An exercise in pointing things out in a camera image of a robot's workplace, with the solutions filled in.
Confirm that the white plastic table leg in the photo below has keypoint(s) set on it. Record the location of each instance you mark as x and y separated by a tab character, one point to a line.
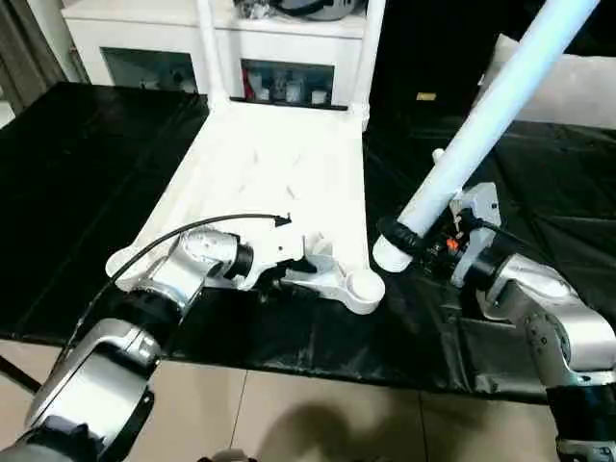
438	155
212	48
481	120
368	58

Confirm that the white plastic table top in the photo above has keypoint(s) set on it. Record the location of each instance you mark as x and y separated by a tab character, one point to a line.
269	168

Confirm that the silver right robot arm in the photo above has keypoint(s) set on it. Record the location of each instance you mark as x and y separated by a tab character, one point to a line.
553	313

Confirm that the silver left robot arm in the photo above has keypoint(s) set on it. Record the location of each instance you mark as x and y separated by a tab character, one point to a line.
110	361

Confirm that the black cabinet with gold label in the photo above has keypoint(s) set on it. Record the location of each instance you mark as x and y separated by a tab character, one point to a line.
423	48

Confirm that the grey pillow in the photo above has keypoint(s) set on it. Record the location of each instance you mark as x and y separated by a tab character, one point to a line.
568	91

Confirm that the black mat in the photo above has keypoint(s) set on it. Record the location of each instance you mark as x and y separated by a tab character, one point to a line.
72	192

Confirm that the crumpled patterned bag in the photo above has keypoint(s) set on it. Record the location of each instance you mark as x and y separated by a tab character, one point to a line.
252	8

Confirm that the black metal table leg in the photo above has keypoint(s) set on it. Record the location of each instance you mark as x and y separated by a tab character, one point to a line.
19	373

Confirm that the white sideboard with glass doors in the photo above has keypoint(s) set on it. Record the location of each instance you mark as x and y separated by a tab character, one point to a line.
144	33

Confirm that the grey curtain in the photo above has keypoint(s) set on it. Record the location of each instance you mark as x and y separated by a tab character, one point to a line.
29	48

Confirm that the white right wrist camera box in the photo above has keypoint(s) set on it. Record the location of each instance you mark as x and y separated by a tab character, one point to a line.
481	207

